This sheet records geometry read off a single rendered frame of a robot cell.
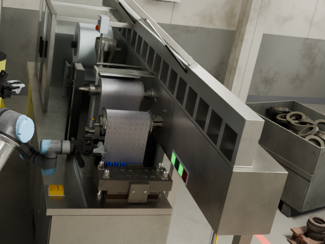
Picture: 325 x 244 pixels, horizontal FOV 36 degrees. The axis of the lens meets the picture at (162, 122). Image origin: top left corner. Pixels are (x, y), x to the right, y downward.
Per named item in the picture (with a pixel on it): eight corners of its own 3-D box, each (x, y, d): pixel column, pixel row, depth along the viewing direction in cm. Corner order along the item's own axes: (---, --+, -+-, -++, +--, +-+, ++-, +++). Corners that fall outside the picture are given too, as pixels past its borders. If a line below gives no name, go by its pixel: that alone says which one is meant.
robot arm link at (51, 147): (38, 150, 261) (40, 136, 258) (59, 151, 264) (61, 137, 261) (39, 158, 254) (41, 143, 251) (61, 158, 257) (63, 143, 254)
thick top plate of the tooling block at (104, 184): (93, 175, 266) (94, 165, 264) (162, 176, 279) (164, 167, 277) (97, 190, 252) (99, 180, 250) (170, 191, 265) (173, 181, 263)
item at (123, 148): (100, 163, 270) (105, 132, 263) (142, 164, 277) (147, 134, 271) (101, 163, 269) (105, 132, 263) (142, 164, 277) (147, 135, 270)
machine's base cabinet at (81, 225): (22, 147, 495) (29, 65, 464) (86, 150, 516) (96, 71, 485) (36, 347, 274) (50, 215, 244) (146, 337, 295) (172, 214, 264)
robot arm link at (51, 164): (43, 165, 269) (44, 147, 265) (58, 173, 265) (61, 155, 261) (33, 170, 263) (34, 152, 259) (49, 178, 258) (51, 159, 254)
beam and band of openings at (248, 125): (100, 12, 462) (103, -12, 454) (109, 13, 465) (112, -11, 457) (232, 170, 192) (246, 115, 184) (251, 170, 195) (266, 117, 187)
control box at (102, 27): (94, 30, 304) (96, 14, 301) (104, 31, 307) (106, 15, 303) (96, 33, 298) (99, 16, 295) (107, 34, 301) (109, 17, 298)
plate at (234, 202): (94, 43, 473) (97, 12, 462) (121, 46, 482) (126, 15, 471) (212, 236, 201) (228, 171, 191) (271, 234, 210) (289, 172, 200)
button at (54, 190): (48, 188, 259) (49, 184, 258) (62, 188, 262) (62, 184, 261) (49, 195, 253) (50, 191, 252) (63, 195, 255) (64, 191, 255)
